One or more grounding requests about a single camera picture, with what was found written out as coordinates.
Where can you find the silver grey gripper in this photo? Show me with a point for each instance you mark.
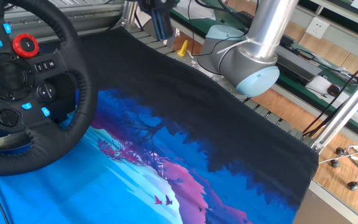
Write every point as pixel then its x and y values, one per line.
pixel 154 3

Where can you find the black leather steering wheel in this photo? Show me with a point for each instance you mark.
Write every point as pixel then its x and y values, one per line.
pixel 42 149

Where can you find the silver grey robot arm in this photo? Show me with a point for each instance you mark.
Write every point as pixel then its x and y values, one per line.
pixel 253 62

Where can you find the black steering wheel base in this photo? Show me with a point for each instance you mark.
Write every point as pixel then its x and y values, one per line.
pixel 65 93

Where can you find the small yellow plastic piece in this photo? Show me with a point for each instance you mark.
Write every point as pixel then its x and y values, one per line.
pixel 183 49

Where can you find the crumpled white plastic bag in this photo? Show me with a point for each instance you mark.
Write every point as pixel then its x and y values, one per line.
pixel 196 9

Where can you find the white zip tie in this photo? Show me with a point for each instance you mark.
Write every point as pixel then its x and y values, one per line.
pixel 233 46

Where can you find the blue landscape printed cloth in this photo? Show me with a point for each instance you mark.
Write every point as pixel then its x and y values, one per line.
pixel 182 124

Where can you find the flat dark grey box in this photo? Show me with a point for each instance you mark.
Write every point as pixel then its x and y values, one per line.
pixel 300 63

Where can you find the white paper sheet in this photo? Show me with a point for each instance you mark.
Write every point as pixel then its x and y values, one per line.
pixel 317 87

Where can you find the black computer mouse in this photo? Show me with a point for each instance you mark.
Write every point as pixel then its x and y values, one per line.
pixel 334 90

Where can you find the chrome office chair base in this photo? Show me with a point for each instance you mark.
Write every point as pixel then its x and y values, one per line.
pixel 357 165

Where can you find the aluminium frame post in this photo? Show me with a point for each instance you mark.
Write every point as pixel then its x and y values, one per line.
pixel 343 112
pixel 128 14

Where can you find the white wall socket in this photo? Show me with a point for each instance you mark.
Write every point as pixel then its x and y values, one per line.
pixel 317 28

